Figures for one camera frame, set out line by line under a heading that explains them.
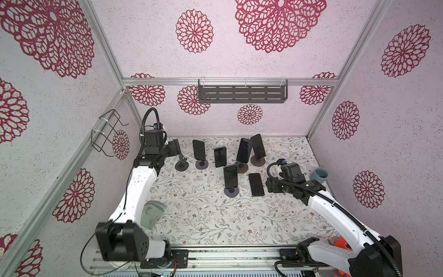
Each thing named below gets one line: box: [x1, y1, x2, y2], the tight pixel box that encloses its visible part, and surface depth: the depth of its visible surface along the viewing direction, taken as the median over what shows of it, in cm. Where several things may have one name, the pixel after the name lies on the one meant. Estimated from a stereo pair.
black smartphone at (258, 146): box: [250, 133, 266, 160], surface depth 102 cm
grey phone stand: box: [223, 186, 240, 198], surface depth 96 cm
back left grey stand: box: [194, 159, 209, 170], surface depth 108 cm
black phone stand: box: [174, 152, 190, 172], surface depth 106 cm
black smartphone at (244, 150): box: [236, 137, 253, 164], surface depth 99 cm
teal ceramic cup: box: [309, 167, 329, 185], surface depth 98 cm
